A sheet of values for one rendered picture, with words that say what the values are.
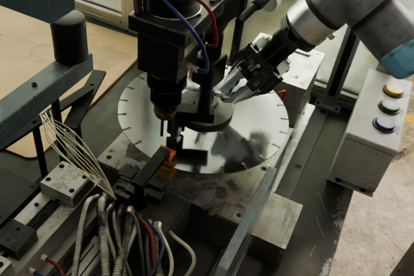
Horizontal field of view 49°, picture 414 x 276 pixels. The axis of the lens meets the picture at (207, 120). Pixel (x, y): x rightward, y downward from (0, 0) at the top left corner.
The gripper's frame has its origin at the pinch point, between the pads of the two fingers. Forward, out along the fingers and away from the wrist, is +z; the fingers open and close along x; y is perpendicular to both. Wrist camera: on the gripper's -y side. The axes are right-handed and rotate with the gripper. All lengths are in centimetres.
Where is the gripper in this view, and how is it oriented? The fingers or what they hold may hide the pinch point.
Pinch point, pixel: (228, 95)
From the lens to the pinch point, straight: 87.0
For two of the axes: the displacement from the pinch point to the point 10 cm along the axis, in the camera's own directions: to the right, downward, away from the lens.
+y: -4.5, 3.9, -8.0
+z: -6.0, 5.3, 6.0
